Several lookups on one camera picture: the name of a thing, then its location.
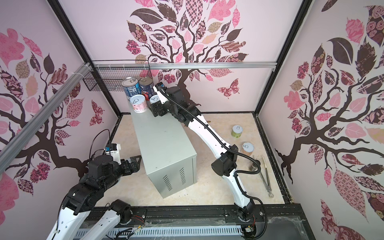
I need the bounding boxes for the white slotted cable duct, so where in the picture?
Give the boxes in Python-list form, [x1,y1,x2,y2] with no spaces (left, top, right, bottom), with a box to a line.
[68,225,243,240]

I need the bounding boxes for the pink labelled can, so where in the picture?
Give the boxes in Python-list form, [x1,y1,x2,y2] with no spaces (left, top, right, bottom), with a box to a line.
[130,95,148,114]

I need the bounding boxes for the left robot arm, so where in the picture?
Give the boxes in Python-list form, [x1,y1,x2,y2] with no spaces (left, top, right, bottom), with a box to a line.
[47,154,143,240]

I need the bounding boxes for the large blue labelled can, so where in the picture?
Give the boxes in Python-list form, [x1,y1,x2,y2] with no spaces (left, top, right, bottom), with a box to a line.
[122,77,141,99]

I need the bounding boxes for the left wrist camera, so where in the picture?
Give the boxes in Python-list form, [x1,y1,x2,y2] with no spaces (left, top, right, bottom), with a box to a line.
[105,143,121,165]

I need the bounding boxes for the orange labelled can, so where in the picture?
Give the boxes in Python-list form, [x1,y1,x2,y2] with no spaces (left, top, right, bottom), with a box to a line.
[241,142,255,156]

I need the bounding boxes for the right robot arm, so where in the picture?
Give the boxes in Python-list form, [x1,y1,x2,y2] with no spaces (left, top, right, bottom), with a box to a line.
[153,83,262,222]

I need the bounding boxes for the dark red labelled can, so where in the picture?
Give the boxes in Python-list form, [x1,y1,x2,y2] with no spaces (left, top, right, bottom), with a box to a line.
[139,77,156,101]

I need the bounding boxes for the horizontal aluminium rail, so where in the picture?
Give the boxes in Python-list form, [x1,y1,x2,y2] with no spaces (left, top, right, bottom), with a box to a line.
[94,62,277,70]

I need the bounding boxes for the yellow labelled can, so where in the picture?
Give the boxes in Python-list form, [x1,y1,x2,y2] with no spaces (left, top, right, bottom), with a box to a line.
[150,95,161,105]

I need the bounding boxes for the diagonal aluminium rail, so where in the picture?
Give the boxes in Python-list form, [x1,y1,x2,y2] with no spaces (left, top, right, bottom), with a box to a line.
[1,63,92,173]

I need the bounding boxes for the metal tongs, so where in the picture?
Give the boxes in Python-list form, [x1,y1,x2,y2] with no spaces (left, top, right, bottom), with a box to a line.
[259,156,274,199]

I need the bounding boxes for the green labelled can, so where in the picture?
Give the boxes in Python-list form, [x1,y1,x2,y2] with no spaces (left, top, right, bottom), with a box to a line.
[231,125,243,138]

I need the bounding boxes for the grey metal cabinet box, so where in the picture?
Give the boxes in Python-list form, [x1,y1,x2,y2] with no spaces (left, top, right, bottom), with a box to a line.
[128,101,197,198]

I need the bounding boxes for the black wire basket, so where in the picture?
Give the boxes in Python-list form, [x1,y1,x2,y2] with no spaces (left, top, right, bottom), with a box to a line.
[83,60,153,92]

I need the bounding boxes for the dark pepper shaker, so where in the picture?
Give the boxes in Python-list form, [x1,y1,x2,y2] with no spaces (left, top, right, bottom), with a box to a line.
[249,162,261,173]

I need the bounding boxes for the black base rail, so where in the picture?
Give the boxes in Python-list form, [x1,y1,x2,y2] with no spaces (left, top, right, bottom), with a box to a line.
[72,204,315,240]

